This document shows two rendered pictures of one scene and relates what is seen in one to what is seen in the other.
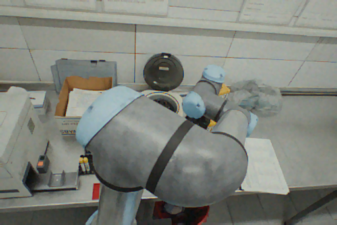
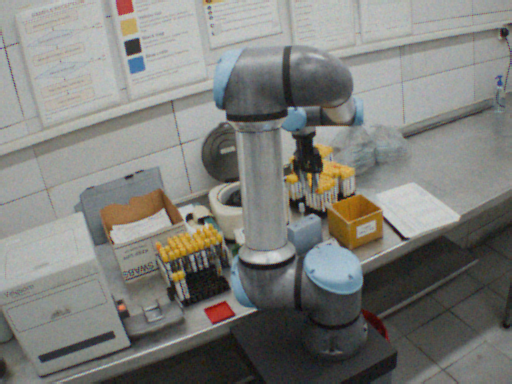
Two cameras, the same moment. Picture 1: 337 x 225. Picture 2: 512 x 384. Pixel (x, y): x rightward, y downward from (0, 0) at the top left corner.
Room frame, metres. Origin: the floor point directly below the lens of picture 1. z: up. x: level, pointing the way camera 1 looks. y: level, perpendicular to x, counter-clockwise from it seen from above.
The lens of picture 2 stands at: (-0.69, 0.17, 1.75)
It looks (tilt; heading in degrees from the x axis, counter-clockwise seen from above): 27 degrees down; 354
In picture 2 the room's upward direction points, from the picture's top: 9 degrees counter-clockwise
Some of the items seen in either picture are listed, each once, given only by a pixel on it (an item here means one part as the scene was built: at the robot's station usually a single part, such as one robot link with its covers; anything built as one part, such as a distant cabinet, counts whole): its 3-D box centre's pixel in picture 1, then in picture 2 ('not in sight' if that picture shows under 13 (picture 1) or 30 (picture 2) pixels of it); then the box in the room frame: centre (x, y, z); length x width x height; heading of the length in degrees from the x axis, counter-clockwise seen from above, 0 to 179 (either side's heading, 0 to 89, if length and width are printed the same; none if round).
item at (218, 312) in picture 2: (101, 191); (219, 312); (0.36, 0.21, 0.88); 0.07 x 0.07 x 0.01; 15
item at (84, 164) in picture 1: (98, 158); (194, 277); (0.48, 0.26, 0.93); 0.17 x 0.09 x 0.11; 105
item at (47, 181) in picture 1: (51, 179); (146, 316); (0.35, 0.41, 0.92); 0.21 x 0.07 x 0.05; 105
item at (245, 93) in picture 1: (242, 91); (350, 144); (1.08, -0.42, 0.97); 0.26 x 0.17 x 0.19; 121
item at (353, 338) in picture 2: not in sight; (334, 321); (0.10, -0.04, 0.99); 0.15 x 0.15 x 0.10
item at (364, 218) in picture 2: not in sight; (355, 221); (0.59, -0.26, 0.92); 0.13 x 0.13 x 0.10; 12
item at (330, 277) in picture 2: not in sight; (330, 283); (0.10, -0.03, 1.11); 0.13 x 0.12 x 0.14; 67
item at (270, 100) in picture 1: (269, 96); (387, 139); (1.12, -0.61, 0.94); 0.20 x 0.17 x 0.14; 86
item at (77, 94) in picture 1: (88, 104); (143, 233); (0.76, 0.41, 0.95); 0.29 x 0.25 x 0.15; 15
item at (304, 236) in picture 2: not in sight; (305, 236); (0.57, -0.09, 0.92); 0.10 x 0.07 x 0.10; 111
